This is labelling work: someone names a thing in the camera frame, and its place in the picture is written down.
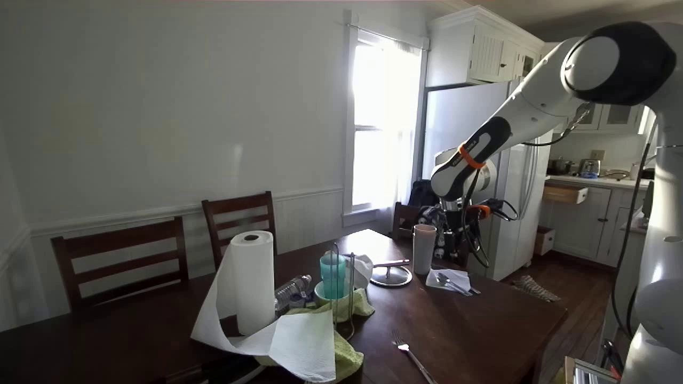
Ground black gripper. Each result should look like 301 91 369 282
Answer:
438 200 506 265

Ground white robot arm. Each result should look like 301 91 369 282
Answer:
432 21 683 384

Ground white kitchen paper sheet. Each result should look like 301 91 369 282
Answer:
427 268 472 294

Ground white kitchen counter cabinets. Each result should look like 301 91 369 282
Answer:
540 178 645 267

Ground white refrigerator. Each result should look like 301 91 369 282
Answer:
423 81 548 279

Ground teal plastic cup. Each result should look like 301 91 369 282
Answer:
318 251 348 299

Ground silver fork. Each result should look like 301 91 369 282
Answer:
393 342 436 384

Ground window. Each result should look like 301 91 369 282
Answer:
346 30 423 214

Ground green cloth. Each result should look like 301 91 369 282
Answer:
258 290 374 384

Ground white upper cabinet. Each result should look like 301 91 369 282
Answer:
427 7 544 87

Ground right wooden chair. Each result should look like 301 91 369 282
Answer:
200 192 275 265

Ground wooden chair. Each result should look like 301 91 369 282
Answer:
200 192 275 265
52 215 187 312

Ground white paper towel roll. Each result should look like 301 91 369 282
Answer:
190 231 334 382

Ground left wooden chair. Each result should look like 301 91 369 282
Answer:
52 215 187 312

